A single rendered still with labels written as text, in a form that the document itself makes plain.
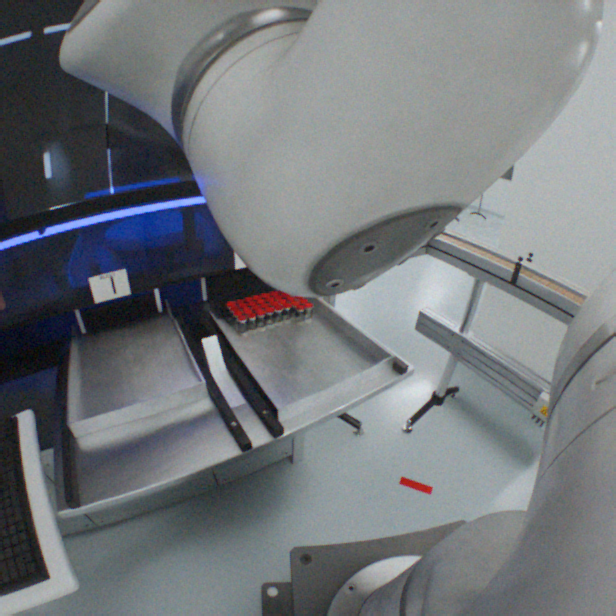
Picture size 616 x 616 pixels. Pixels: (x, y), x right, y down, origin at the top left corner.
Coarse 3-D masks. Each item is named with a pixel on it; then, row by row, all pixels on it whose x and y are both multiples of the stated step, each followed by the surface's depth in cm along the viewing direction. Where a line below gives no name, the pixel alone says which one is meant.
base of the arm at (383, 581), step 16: (384, 560) 30; (400, 560) 30; (416, 560) 30; (352, 576) 28; (368, 576) 28; (384, 576) 28; (400, 576) 19; (352, 592) 26; (368, 592) 26; (384, 592) 20; (400, 592) 16; (336, 608) 25; (352, 608) 25; (368, 608) 21; (384, 608) 17
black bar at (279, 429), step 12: (204, 312) 74; (204, 324) 70; (228, 360) 59; (240, 372) 56; (240, 384) 55; (252, 384) 54; (252, 396) 51; (264, 408) 49; (264, 420) 48; (276, 420) 47; (276, 432) 46
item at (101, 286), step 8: (112, 272) 57; (120, 272) 59; (96, 280) 56; (104, 280) 57; (120, 280) 59; (96, 288) 57; (104, 288) 58; (112, 288) 59; (120, 288) 60; (128, 288) 61; (96, 296) 57; (104, 296) 58; (112, 296) 60; (120, 296) 61
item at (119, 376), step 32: (160, 320) 73; (96, 352) 60; (128, 352) 61; (160, 352) 62; (96, 384) 52; (128, 384) 53; (160, 384) 54; (192, 384) 55; (96, 416) 42; (128, 416) 45
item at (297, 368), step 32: (224, 320) 75; (320, 320) 77; (256, 352) 65; (288, 352) 65; (320, 352) 66; (352, 352) 66; (384, 352) 62; (256, 384) 54; (288, 384) 57; (320, 384) 57; (352, 384) 56; (288, 416) 50
